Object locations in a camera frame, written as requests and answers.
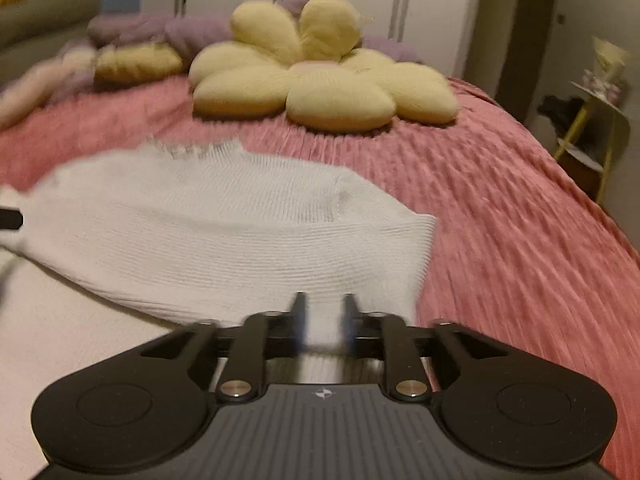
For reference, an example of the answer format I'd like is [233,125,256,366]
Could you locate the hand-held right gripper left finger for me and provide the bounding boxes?
[141,292,308,405]

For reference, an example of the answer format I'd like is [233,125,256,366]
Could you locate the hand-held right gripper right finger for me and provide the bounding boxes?
[344,293,501,404]

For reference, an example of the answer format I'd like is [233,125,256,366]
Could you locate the white knit sweater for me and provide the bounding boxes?
[0,139,438,386]

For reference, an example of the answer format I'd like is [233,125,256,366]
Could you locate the pale pink blanket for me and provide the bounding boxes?
[0,42,101,129]

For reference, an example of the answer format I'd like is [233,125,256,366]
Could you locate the pink ribbed bedspread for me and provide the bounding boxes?
[0,76,640,480]

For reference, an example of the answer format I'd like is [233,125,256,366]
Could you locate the small yellow pillow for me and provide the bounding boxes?
[93,42,186,84]

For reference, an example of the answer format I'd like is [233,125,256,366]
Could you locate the grey-green upholstered headboard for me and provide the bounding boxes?
[0,0,104,57]

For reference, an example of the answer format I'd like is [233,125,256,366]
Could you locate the yellow flower-shaped pillow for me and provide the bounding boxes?
[187,0,461,134]

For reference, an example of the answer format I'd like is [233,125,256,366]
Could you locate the purple duvet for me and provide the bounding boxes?
[87,0,426,67]

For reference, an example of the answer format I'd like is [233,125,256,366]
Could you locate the dark cloth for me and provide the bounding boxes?
[537,95,584,134]

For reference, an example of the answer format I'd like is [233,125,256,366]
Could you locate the yellow-legged side table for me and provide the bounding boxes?
[552,80,632,206]

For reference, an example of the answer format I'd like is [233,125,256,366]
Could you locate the dark wooden door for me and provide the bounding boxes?
[492,0,559,122]

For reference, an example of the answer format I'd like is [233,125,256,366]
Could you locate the pink and white trinkets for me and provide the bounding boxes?
[581,72,624,106]

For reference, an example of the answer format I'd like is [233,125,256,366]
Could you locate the cream paper-wrapped bouquet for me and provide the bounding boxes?
[591,36,630,84]

